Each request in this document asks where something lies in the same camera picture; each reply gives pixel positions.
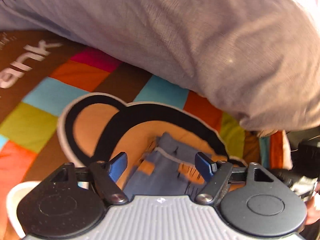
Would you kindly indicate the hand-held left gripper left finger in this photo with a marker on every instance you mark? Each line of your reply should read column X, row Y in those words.
column 117, row 165

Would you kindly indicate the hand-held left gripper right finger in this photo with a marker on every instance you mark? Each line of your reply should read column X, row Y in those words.
column 203, row 165

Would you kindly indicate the blue car print pants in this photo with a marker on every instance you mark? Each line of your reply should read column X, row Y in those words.
column 162, row 172

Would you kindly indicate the person's right hand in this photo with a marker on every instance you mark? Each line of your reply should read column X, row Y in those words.
column 315, row 212

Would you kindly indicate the white fluffy cloth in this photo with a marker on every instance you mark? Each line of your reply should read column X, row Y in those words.
column 287, row 150

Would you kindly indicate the brown colourful printed blanket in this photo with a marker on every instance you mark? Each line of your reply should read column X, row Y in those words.
column 75, row 75

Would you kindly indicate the grey pillow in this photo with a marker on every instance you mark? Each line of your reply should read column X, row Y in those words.
column 175, row 42

